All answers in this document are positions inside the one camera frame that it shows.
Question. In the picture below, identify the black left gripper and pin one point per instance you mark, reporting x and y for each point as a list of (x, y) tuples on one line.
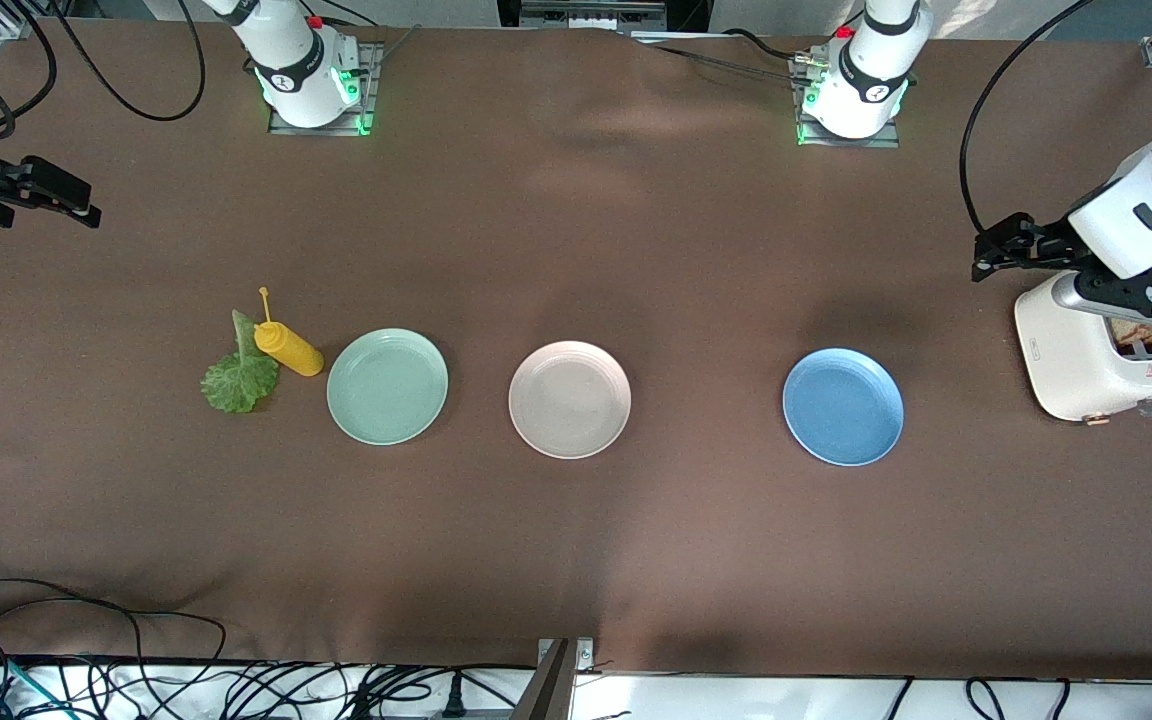
[(1044, 245)]

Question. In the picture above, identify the green lettuce leaf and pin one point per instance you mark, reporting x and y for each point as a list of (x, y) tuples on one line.
[(236, 385)]

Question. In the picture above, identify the yellow squeeze bottle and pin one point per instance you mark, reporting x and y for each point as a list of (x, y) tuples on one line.
[(291, 352)]

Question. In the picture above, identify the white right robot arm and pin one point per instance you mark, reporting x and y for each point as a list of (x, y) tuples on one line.
[(286, 55)]

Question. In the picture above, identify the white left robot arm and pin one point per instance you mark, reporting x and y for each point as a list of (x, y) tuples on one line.
[(871, 85)]

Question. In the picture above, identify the blue plate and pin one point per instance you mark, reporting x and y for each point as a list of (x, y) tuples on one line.
[(841, 405)]

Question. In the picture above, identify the mint green plate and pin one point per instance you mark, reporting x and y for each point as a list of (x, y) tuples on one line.
[(386, 390)]

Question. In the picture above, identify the beige plate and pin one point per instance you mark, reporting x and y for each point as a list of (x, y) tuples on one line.
[(569, 400)]

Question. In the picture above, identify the white toaster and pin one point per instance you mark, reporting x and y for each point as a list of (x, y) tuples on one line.
[(1066, 360)]

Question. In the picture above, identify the black device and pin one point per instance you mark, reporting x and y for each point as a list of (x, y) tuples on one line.
[(686, 12)]

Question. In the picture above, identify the brown table cloth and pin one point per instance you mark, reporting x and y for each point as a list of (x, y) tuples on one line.
[(576, 250)]

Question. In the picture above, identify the gray power strip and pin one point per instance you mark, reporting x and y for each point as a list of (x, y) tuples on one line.
[(591, 15)]

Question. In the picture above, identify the black power plug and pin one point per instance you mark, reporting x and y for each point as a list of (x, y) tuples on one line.
[(453, 700)]

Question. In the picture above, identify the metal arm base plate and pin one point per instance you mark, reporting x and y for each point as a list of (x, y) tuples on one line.
[(316, 130), (876, 142)]

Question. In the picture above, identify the gray metal bracket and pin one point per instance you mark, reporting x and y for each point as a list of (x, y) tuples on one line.
[(551, 690)]

